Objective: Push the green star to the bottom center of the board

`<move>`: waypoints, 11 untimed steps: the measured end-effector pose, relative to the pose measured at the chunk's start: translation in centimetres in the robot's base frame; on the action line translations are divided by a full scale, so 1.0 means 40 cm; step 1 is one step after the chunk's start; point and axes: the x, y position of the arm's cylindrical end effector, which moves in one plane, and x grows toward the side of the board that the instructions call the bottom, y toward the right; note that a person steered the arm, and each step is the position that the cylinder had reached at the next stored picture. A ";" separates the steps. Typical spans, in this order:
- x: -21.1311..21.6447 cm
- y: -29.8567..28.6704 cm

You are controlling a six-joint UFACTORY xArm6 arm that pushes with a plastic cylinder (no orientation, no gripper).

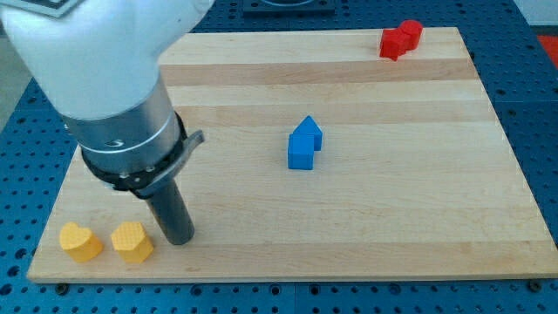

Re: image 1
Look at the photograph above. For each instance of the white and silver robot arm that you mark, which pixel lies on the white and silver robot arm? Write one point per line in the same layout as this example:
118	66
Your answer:
97	63

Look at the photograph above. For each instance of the light wooden board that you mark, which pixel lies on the light wooden board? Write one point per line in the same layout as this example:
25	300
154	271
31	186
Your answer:
416	179

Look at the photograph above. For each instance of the red star block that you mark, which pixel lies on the red star block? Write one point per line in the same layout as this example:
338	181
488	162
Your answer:
393	44

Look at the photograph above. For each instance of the blue cube block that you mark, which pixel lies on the blue cube block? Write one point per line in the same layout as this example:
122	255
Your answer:
301	151

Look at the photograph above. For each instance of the blue triangle block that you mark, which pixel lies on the blue triangle block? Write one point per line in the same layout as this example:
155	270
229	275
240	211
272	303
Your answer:
309	126

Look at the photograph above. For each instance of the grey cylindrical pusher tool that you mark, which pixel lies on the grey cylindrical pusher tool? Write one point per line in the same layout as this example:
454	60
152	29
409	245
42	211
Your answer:
170	212

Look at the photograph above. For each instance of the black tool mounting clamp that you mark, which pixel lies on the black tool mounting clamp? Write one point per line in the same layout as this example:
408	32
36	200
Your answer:
153	176

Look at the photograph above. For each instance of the yellow pentagon block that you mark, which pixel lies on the yellow pentagon block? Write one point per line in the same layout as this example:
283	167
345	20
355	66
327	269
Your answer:
131	241

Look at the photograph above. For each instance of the red cylinder block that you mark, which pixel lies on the red cylinder block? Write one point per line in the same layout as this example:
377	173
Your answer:
413	30

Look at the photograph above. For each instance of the yellow heart block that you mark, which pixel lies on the yellow heart block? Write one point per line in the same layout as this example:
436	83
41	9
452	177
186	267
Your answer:
79	243

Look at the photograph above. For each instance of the red object at right edge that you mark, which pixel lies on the red object at right edge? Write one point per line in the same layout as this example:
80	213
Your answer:
550	46

